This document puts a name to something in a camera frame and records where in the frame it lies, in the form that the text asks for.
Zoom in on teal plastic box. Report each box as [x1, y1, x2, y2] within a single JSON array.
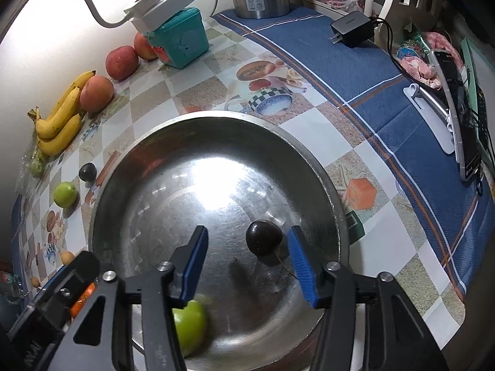
[[144, 7, 210, 69]]

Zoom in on red peach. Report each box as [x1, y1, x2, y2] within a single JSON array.
[[134, 32, 159, 61], [105, 45, 140, 81]]

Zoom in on bag of pink candies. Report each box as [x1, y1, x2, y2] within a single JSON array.
[[394, 31, 463, 89]]

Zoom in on white phone stand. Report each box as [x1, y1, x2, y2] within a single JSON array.
[[403, 84, 465, 163]]

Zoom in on black charger cable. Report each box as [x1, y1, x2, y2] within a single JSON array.
[[371, 17, 411, 82]]

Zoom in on green fruit with dent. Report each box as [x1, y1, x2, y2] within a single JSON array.
[[172, 299, 209, 358]]

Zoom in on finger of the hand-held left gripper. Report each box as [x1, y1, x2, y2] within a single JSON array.
[[41, 250, 102, 306]]

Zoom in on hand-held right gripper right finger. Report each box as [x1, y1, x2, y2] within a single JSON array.
[[287, 225, 451, 371]]

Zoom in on black charger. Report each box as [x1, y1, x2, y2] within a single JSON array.
[[330, 11, 377, 49]]

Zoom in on yellow banana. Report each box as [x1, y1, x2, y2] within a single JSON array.
[[37, 113, 84, 157], [35, 87, 82, 139], [45, 70, 97, 122]]

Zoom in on black smartphone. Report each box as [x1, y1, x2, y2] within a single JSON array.
[[433, 49, 482, 181]]

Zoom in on blue plaid cloth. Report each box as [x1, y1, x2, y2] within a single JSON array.
[[212, 2, 495, 302]]

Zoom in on clear bag of green grapes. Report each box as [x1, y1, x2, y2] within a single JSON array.
[[15, 145, 51, 194]]

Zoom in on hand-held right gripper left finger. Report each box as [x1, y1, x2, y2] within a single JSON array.
[[58, 225, 209, 371]]

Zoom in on round green fruit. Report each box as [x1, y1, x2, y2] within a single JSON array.
[[53, 181, 79, 208]]

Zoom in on dark cherry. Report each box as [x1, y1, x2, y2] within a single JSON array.
[[246, 220, 299, 279]]

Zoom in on dark plum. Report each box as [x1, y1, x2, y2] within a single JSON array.
[[79, 162, 97, 183]]

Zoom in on pink plastic bag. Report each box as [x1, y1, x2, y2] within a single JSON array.
[[317, 0, 364, 12]]

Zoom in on large stainless steel bowl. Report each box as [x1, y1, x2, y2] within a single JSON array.
[[88, 110, 351, 371]]

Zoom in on bottle with green red label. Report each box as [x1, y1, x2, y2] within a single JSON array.
[[0, 272, 22, 304]]

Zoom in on orange peach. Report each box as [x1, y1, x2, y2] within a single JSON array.
[[80, 76, 115, 113]]

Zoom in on orange tangerine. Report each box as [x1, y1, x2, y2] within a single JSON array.
[[71, 283, 96, 318]]

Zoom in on checkered printed tablecloth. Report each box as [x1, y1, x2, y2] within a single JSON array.
[[11, 17, 467, 341]]

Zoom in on white power strip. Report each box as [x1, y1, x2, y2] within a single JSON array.
[[124, 0, 205, 32]]

